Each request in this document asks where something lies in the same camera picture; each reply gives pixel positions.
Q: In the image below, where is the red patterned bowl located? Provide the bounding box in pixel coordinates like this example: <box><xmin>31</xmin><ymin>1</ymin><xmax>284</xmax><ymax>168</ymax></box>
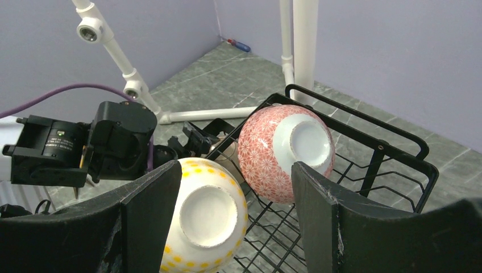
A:
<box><xmin>238</xmin><ymin>105</ymin><xmax>335</xmax><ymax>204</ymax></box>

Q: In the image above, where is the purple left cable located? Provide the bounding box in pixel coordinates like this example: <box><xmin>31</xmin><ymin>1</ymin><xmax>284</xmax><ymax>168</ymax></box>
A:
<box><xmin>0</xmin><ymin>83</ymin><xmax>155</xmax><ymax>172</ymax></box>

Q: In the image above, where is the white PVC pipe frame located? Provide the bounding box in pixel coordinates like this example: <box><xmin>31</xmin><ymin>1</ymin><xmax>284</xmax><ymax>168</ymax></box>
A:
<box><xmin>73</xmin><ymin>1</ymin><xmax>319</xmax><ymax>126</ymax></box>

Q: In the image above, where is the blue yellow patterned bowl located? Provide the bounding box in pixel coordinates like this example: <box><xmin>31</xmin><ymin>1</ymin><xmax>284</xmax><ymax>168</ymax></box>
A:
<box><xmin>159</xmin><ymin>158</ymin><xmax>248</xmax><ymax>272</ymax></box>

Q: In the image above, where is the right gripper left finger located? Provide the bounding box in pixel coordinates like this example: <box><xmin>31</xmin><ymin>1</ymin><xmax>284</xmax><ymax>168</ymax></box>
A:
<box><xmin>1</xmin><ymin>160</ymin><xmax>182</xmax><ymax>272</ymax></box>

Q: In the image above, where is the red blue screwdriver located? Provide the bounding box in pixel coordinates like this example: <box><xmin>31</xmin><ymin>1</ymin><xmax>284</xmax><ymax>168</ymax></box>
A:
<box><xmin>226</xmin><ymin>39</ymin><xmax>251</xmax><ymax>53</ymax></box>

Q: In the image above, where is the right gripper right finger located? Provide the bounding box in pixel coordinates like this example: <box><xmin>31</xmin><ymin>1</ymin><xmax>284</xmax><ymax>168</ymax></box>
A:
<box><xmin>292</xmin><ymin>162</ymin><xmax>481</xmax><ymax>272</ymax></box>

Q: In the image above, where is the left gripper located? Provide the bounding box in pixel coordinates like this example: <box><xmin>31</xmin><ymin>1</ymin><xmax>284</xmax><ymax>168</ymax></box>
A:
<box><xmin>168</xmin><ymin>118</ymin><xmax>235</xmax><ymax>158</ymax></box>

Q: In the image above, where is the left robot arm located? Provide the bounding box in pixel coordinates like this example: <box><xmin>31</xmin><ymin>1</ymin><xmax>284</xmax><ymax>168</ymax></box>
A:
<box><xmin>1</xmin><ymin>101</ymin><xmax>233</xmax><ymax>191</ymax></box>

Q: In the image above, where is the black wire dish rack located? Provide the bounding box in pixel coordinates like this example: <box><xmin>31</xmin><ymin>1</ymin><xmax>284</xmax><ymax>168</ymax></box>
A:
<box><xmin>227</xmin><ymin>84</ymin><xmax>439</xmax><ymax>272</ymax></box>

